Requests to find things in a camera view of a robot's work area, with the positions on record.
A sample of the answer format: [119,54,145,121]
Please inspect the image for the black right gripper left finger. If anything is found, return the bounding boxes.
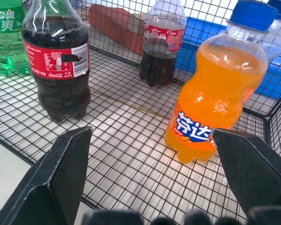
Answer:
[0,126,94,225]

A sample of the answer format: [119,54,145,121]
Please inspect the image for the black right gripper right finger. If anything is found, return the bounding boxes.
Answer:
[210,127,281,222]

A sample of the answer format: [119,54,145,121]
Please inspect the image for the orange Fanta soda bottle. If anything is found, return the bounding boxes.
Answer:
[164,0,279,165]

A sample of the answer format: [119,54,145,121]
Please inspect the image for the blue plastic crate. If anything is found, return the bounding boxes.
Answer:
[175,16,281,104]

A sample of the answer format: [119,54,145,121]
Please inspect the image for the large Coca-Cola bottle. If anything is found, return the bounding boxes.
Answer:
[22,0,91,123]

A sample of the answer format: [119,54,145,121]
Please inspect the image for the clear blue-capped water bottle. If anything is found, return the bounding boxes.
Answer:
[259,0,281,63]

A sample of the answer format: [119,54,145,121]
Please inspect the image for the green Sprite bottle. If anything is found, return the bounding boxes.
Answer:
[0,0,31,77]

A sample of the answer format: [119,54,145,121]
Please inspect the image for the small Coca-Cola bottle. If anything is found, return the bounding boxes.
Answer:
[139,0,187,88]

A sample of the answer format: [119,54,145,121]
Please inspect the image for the red-brown cardboard box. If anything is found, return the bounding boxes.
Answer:
[87,3,148,56]

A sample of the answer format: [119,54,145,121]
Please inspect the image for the black wire mesh basket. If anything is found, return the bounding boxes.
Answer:
[0,0,281,225]

